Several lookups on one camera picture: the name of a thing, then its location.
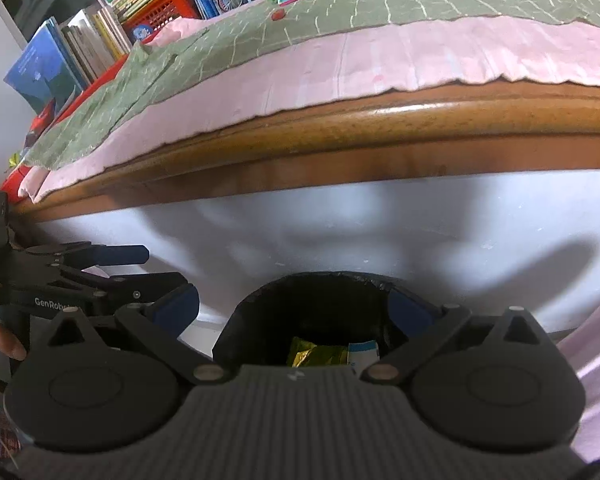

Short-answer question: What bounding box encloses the red plastic basket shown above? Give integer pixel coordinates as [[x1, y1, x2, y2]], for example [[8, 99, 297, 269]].
[[122, 0, 200, 42]]

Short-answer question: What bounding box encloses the black trash bin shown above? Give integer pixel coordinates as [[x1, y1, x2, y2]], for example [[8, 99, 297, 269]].
[[212, 271, 422, 370]]

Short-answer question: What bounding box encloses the wooden table edge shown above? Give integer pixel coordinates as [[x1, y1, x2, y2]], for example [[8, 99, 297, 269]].
[[12, 81, 600, 222]]

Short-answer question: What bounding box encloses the gold wrapper in bin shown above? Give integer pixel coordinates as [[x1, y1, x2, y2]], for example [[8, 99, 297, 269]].
[[289, 338, 348, 367]]

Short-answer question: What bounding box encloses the pink bed sheet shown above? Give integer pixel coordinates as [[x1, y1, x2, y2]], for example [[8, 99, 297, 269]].
[[16, 16, 600, 203]]

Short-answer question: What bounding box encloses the row of leaning books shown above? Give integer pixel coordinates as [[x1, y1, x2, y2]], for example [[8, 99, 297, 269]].
[[60, 0, 132, 84]]

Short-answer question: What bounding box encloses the blue picture book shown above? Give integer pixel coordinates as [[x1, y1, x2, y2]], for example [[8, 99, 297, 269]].
[[3, 18, 87, 114]]

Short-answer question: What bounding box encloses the white blue wrapper in bin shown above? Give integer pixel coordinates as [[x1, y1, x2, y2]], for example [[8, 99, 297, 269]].
[[347, 340, 379, 377]]

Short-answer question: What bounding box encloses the red wrapper left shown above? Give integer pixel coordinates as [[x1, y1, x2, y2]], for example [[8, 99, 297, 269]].
[[271, 9, 286, 21]]

